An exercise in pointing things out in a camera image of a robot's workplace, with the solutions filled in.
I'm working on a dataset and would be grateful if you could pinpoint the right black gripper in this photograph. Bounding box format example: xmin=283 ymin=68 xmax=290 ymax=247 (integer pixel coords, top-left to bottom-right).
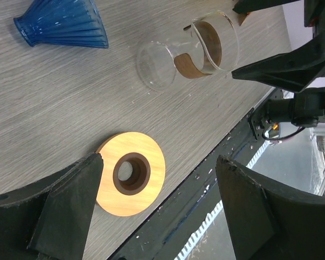
xmin=231 ymin=0 xmax=325 ymax=93

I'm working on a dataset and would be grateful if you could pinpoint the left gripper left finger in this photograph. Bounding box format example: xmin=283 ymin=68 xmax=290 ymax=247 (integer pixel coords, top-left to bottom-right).
xmin=0 ymin=153 xmax=104 ymax=259

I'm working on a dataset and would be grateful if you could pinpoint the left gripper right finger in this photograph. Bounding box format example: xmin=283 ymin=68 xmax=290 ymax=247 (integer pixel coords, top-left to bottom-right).
xmin=216 ymin=155 xmax=325 ymax=259

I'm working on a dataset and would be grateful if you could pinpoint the glass carafe with wood band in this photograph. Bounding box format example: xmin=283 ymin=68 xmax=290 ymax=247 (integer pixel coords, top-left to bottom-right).
xmin=136 ymin=10 xmax=240 ymax=91

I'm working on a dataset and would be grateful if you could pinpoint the wooden dripper ring holder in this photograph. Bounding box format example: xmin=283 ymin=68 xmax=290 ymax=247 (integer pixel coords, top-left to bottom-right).
xmin=96 ymin=132 xmax=166 ymax=217

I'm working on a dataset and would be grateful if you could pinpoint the blue glass dripper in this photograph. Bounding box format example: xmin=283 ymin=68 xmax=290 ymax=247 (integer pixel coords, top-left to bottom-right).
xmin=13 ymin=0 xmax=109 ymax=49

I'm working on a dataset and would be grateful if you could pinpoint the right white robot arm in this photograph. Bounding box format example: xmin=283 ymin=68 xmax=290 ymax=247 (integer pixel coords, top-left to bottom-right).
xmin=232 ymin=1 xmax=325 ymax=140

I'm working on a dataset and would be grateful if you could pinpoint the brown paper filter stack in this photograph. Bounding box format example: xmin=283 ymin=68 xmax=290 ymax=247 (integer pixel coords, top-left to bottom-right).
xmin=237 ymin=12 xmax=250 ymax=26

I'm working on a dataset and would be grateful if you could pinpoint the white slotted cable duct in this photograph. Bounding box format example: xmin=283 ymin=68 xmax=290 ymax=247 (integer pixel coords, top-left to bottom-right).
xmin=173 ymin=140 xmax=271 ymax=260

